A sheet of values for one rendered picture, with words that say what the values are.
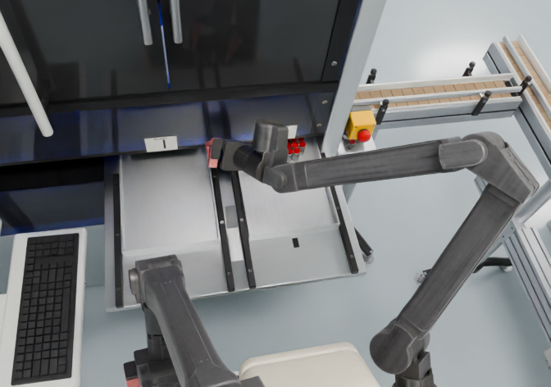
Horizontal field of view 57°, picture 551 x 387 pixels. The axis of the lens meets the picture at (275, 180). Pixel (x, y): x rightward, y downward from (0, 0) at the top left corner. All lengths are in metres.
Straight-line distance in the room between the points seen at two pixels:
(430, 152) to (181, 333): 0.48
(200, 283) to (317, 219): 0.38
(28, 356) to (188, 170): 0.64
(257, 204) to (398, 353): 0.70
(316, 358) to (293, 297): 1.46
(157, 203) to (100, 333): 0.94
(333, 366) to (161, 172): 0.89
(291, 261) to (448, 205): 1.47
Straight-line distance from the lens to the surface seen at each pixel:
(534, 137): 1.95
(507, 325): 2.59
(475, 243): 0.88
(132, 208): 1.50
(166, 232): 1.45
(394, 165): 0.90
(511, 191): 0.84
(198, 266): 1.40
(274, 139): 1.04
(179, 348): 0.66
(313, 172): 0.98
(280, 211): 1.48
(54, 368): 1.44
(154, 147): 1.45
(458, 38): 3.64
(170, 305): 0.74
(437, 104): 1.80
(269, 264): 1.41
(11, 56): 1.13
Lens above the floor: 2.17
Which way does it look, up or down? 57 degrees down
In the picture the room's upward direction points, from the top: 9 degrees clockwise
